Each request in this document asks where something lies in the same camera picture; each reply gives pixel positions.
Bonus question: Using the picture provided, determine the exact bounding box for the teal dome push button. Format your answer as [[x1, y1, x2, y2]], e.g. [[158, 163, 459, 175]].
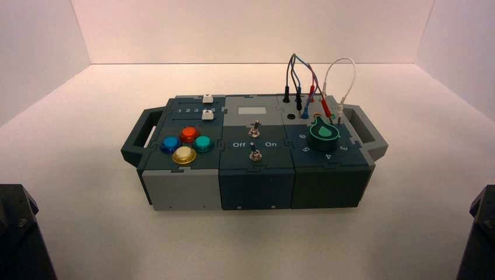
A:
[[192, 135, 215, 153]]

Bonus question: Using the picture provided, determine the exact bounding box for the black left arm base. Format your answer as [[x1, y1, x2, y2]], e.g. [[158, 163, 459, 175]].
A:
[[0, 184, 58, 280]]

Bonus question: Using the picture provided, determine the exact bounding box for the red jumper cable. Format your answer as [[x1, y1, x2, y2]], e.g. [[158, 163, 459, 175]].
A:
[[307, 64, 333, 118]]

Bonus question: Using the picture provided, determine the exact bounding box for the blue dome push button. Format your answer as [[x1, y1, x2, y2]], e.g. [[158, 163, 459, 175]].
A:
[[159, 136, 182, 154]]

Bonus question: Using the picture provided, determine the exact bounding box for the red dome push button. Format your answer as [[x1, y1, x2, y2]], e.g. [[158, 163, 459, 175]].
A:
[[179, 126, 201, 144]]

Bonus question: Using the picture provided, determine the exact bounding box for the blue jumper cable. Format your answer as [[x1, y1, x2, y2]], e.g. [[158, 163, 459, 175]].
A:
[[292, 54, 315, 120]]

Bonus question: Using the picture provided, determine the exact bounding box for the modular grey-blue task box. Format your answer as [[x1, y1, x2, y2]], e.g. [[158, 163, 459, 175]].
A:
[[120, 93, 389, 212]]

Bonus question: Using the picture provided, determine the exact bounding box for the white jumper cable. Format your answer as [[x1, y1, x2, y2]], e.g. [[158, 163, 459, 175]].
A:
[[322, 57, 357, 127]]

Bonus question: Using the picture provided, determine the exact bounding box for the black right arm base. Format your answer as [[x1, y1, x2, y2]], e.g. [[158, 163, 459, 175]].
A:
[[456, 184, 495, 280]]

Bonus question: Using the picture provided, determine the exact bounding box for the yellow dome push button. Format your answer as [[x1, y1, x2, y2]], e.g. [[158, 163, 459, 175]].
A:
[[172, 146, 197, 166]]

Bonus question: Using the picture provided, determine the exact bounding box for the green rotary knob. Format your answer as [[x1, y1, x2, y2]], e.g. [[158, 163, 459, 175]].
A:
[[308, 115, 341, 152]]

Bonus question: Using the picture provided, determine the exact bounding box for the black jumper cable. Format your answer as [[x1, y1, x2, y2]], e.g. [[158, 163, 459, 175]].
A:
[[282, 53, 304, 111]]

